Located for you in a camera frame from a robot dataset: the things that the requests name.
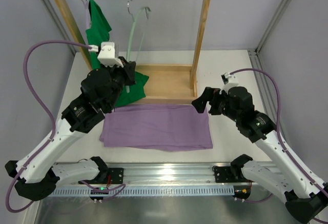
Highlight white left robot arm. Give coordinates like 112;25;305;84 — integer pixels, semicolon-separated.
5;57;136;201

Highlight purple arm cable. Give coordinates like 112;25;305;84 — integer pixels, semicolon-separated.
5;39;127;213
228;68;328;223

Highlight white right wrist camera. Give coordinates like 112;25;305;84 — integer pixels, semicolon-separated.
221;73;239;93

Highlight slotted grey cable duct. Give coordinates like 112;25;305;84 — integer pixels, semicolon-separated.
50;185;235;197

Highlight wooden clothes rack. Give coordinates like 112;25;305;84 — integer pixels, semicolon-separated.
54;0;210;105

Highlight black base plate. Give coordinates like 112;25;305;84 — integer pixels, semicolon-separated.
212;166;248;183
102;167;124;185

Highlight aluminium mounting rail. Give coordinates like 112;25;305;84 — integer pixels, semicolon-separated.
30;161;308;187

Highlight right controller board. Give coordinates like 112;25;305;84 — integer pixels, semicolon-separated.
233;186;251;199

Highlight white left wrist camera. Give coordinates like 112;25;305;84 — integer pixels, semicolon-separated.
88;42;124;68

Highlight purple trousers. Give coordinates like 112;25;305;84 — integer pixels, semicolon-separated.
99;104;213;152

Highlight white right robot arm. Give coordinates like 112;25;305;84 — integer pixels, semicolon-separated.
192;87;327;223

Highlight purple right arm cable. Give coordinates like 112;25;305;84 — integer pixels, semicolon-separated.
228;68;328;223

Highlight controller board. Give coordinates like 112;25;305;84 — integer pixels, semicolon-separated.
233;186;251;199
89;187;109;202

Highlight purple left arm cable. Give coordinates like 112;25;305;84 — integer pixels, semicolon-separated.
5;39;127;213

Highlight green t-shirt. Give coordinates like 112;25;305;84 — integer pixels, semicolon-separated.
86;0;149;107

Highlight left controller board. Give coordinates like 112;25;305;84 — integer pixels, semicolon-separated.
89;187;109;202

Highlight pale green clothes hanger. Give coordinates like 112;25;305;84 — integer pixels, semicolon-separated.
124;0;152;94

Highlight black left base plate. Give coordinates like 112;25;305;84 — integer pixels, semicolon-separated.
102;167;124;185

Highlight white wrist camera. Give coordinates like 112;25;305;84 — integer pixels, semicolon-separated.
88;42;124;68
221;73;239;93

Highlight purple clothes hanger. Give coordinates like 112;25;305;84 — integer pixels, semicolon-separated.
81;0;91;29

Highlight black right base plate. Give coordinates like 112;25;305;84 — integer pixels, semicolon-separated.
212;166;248;183

